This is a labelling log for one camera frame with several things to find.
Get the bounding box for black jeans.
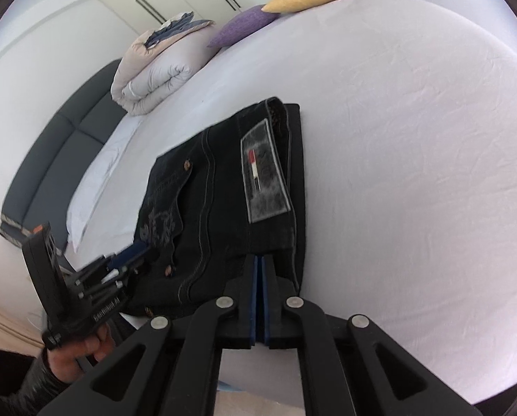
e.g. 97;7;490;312
124;97;306;318

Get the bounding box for black jacket left forearm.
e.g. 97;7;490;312
0;348;69;415

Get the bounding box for person's left hand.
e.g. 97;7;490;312
47;324;114;384

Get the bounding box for dark grey bed headboard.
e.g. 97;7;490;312
0;59;126;252

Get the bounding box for folded beige grey duvet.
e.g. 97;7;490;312
111;23;218;115

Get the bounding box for white bed sheet mattress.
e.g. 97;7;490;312
67;0;517;403

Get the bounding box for folded blue cloth on duvet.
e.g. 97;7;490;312
144;11;214;49

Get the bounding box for purple cushion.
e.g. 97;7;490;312
208;5;279;49

